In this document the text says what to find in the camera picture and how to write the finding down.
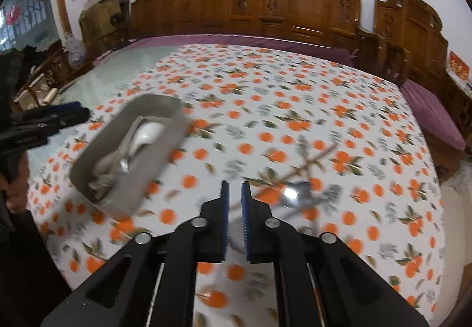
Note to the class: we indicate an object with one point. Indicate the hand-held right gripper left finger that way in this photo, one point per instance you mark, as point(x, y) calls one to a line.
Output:
point(225, 223)

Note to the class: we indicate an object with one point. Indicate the purple sofa cushion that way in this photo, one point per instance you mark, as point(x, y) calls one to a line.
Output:
point(221, 38)

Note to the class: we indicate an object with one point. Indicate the crumpled clear plastic bag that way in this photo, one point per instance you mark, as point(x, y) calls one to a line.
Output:
point(75, 50)

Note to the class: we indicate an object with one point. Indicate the small black fan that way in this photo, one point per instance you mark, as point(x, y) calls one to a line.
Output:
point(117, 19)

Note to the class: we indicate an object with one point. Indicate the purple armchair cushion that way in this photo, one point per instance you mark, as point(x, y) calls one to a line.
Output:
point(431, 109)

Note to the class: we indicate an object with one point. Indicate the carved wooden armchair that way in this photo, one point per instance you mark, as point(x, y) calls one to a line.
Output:
point(413, 28)

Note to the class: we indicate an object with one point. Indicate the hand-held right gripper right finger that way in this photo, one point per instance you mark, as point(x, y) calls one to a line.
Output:
point(246, 227)

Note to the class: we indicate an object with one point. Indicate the orange fruit print tablecloth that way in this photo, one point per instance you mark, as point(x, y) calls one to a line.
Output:
point(258, 109)

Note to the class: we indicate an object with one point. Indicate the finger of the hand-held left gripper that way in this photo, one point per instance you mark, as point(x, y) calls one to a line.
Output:
point(66, 120)
point(55, 109)

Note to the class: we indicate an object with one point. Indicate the wooden chair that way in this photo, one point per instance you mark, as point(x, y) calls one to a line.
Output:
point(55, 65)

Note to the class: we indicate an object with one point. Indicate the metal spoon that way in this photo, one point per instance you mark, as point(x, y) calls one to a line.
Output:
point(298, 193)
point(123, 165)

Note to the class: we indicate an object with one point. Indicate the large brown cardboard box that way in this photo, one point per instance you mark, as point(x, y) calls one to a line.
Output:
point(99, 21)

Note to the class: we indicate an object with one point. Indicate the white plastic spoon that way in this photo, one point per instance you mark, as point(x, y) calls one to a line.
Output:
point(149, 133)

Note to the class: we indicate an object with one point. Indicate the person's left hand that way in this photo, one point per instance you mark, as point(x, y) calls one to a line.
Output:
point(18, 194)

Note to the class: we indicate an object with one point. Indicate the carved wooden sofa bench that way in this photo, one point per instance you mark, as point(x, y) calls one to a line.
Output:
point(295, 6)

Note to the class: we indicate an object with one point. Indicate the pile of black cloth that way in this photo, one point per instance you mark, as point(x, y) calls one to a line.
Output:
point(18, 61)

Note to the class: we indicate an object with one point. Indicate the red gift box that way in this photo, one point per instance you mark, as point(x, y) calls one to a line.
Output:
point(459, 67)

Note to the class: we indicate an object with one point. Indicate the red window decoration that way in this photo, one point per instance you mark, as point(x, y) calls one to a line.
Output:
point(14, 15)

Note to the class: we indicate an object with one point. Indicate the rectangular metal tray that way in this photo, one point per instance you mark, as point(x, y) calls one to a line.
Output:
point(121, 198)

